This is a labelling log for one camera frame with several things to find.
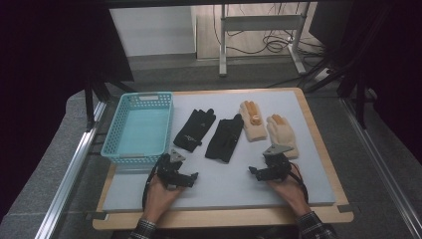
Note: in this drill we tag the beige glove with round label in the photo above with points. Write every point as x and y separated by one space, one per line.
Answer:
254 132

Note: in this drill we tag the white power strip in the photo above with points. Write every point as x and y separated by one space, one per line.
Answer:
321 75

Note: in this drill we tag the person's right hand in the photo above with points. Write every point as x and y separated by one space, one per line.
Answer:
292 192

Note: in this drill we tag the grey table mat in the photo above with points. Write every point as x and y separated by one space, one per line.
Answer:
232 186

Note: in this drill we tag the person's left hand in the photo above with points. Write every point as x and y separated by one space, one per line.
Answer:
161 199

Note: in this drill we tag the wooden table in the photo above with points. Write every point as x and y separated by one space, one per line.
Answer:
215 219

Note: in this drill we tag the black glove with white print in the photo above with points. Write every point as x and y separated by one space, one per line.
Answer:
194 129

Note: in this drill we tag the plain beige glove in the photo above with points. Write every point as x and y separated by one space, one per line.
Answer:
282 132

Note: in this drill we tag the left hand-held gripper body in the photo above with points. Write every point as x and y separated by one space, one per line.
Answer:
169 171

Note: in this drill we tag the light blue plastic basket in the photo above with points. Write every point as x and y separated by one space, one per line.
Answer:
142 132

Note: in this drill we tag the aluminium rail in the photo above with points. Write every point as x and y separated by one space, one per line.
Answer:
66 179
381 166

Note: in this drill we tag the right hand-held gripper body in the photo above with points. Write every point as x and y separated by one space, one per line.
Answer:
277 164

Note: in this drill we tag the black tripod stand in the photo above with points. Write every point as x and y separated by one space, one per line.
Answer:
89 106

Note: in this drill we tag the plain black glove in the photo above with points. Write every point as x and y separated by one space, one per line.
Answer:
224 139

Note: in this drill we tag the black metal stand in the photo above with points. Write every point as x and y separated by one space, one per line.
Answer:
360 99

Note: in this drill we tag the white metal desk frame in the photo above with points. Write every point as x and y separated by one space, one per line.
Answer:
262 22

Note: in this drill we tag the grey tape piece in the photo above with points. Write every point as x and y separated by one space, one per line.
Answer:
98 216
345 208

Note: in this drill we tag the white panel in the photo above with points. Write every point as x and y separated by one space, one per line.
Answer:
152 31

